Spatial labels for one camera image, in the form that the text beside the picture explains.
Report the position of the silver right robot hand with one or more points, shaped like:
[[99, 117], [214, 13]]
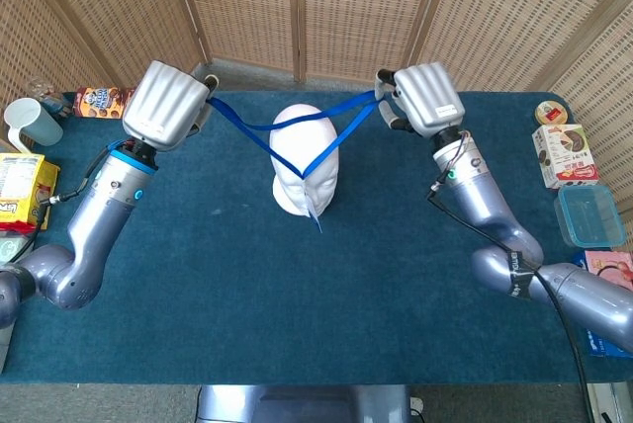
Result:
[[427, 97]]

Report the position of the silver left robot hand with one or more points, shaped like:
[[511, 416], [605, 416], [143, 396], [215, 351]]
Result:
[[163, 102]]

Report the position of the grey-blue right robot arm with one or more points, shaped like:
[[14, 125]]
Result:
[[484, 205]]

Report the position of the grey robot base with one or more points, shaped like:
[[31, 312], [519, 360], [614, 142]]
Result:
[[306, 410]]

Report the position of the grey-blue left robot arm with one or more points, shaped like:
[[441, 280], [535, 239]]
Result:
[[99, 215]]

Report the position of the white foam mannequin head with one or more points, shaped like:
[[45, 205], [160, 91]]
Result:
[[316, 195]]

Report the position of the brown cookie box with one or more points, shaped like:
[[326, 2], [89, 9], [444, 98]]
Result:
[[99, 103]]

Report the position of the clear glass cup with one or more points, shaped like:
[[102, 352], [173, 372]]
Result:
[[42, 89]]

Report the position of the small round orange tin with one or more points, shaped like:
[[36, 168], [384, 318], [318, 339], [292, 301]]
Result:
[[551, 112]]

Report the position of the white and blue pitcher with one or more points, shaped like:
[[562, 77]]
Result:
[[39, 124]]

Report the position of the rattan folding screen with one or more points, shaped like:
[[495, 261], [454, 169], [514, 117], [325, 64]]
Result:
[[247, 8]]

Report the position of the white chocolate snack box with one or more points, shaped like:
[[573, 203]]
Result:
[[564, 156]]

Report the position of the yellow food box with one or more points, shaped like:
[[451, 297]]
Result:
[[20, 186]]

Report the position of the clear blue-rimmed plastic container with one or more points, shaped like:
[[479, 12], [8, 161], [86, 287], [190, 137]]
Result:
[[588, 215]]

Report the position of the teal table cloth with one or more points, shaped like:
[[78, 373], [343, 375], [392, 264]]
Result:
[[247, 294]]

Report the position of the pale green tissue pack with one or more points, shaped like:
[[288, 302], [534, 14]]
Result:
[[10, 250]]

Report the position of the blue and pink cookie box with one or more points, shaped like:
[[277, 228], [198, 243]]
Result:
[[608, 265]]

